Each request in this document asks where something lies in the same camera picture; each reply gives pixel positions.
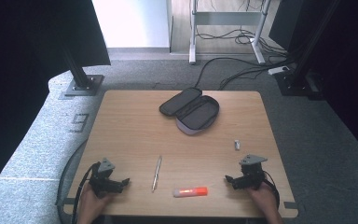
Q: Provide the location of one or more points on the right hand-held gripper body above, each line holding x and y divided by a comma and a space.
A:
252, 174

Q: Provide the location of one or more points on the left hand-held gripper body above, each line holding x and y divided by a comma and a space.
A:
103, 182

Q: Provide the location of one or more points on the clear white pen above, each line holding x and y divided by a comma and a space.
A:
156, 173

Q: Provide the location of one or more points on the person's left hand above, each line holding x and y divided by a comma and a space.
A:
93, 202

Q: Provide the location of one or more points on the person's right hand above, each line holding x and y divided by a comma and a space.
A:
262, 197

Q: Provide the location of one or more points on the small white eraser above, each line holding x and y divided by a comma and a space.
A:
237, 145

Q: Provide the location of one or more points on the orange glue stick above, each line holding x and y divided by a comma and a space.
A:
190, 192

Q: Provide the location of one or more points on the open black pencil case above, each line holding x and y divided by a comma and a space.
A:
195, 113

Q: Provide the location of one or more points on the black metal stand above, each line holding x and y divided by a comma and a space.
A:
84, 84
298, 82

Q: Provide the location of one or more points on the white power strip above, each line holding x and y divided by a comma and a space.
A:
278, 70

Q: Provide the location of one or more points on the black curtain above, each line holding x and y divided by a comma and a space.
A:
21, 68
348, 62

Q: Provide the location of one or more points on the white panel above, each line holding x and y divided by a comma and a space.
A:
133, 21

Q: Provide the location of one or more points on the white desk frame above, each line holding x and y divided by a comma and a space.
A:
227, 18

